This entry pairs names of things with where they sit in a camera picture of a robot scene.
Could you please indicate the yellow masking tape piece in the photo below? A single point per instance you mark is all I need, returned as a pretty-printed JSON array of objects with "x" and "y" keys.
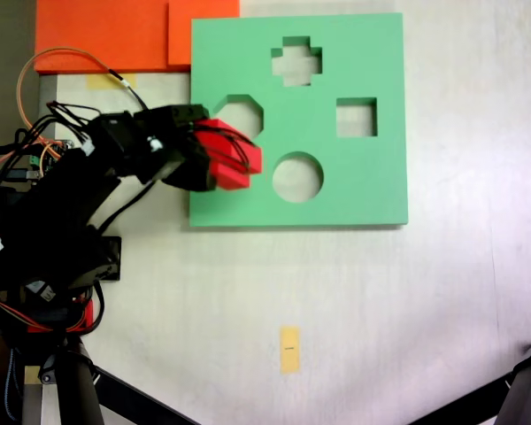
[{"x": 99, "y": 82}]

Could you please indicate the red arm base mount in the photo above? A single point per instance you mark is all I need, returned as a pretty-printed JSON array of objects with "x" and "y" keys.
[{"x": 86, "y": 316}]

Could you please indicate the circuit board with terminals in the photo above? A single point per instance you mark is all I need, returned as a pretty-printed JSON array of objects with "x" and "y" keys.
[{"x": 48, "y": 157}]

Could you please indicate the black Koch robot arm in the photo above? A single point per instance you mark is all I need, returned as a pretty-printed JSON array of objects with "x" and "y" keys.
[{"x": 48, "y": 212}]

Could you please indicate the green shape hole board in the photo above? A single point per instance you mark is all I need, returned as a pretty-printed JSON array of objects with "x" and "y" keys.
[{"x": 363, "y": 186}]

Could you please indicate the large orange foam slab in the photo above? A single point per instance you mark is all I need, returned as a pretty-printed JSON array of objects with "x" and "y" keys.
[{"x": 102, "y": 35}]

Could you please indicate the red cross columnar block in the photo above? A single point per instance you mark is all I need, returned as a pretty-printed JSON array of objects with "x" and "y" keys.
[{"x": 230, "y": 172}]

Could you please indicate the yellow tape label strip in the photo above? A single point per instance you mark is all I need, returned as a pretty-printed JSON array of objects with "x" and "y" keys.
[{"x": 290, "y": 350}]

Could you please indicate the black tripod brace bar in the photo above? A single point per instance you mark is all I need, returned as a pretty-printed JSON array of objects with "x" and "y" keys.
[{"x": 137, "y": 403}]

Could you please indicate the thin black tripod leg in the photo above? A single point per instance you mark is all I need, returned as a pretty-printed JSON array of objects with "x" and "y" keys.
[{"x": 469, "y": 407}]

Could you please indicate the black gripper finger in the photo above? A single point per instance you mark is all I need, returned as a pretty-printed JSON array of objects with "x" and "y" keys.
[
  {"x": 192, "y": 115},
  {"x": 194, "y": 175}
]

